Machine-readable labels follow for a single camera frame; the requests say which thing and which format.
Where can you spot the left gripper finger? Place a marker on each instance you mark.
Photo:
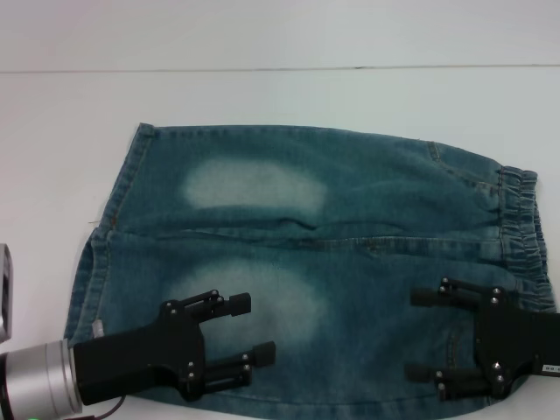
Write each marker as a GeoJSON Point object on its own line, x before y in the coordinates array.
{"type": "Point", "coordinates": [262, 354]}
{"type": "Point", "coordinates": [238, 305]}

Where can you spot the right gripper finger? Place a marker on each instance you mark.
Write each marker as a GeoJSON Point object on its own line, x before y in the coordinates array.
{"type": "Point", "coordinates": [437, 297]}
{"type": "Point", "coordinates": [455, 380]}

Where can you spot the blue denim shorts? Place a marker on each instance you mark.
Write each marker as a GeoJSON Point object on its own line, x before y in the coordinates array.
{"type": "Point", "coordinates": [350, 197]}

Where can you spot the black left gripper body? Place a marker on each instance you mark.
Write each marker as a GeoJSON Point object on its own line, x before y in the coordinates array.
{"type": "Point", "coordinates": [131, 354]}

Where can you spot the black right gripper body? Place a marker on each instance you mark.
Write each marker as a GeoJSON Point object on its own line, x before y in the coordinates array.
{"type": "Point", "coordinates": [512, 341]}

